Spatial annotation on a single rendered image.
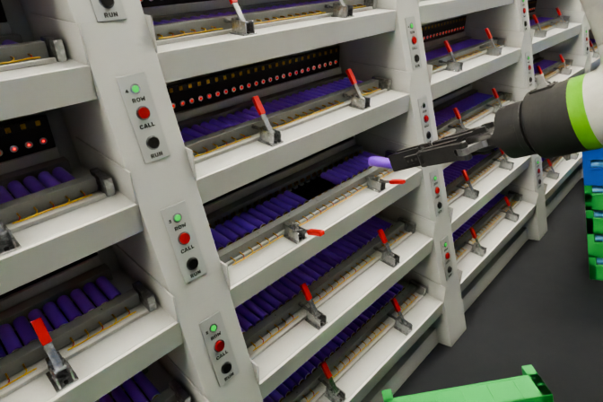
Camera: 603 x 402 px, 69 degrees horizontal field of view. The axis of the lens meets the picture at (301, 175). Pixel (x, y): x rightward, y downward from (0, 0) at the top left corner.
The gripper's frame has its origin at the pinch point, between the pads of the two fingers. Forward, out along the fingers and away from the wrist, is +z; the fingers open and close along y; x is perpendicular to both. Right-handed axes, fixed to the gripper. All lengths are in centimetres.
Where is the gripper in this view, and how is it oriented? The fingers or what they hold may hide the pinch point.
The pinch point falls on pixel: (412, 157)
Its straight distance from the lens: 76.2
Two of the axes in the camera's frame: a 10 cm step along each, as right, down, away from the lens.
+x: 3.7, 9.2, 0.9
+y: -7.0, 3.4, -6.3
